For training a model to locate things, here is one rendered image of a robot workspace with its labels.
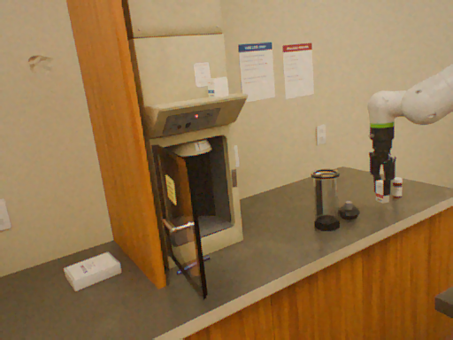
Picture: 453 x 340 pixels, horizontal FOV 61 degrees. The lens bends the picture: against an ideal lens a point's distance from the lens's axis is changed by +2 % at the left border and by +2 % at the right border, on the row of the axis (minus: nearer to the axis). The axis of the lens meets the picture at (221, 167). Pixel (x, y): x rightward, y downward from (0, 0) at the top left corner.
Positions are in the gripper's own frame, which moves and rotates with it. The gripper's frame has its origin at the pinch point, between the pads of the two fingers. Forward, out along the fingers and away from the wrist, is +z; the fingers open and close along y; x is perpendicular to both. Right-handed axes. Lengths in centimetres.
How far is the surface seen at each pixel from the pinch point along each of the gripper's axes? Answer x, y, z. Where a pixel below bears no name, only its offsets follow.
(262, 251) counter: -62, 11, 10
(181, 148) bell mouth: -84, -1, -31
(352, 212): -18.1, 4.2, 6.7
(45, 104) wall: -127, -30, -49
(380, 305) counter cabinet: -13.1, 13.6, 45.6
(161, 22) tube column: -86, 4, -71
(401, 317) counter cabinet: 1, 10, 58
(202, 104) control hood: -79, 14, -46
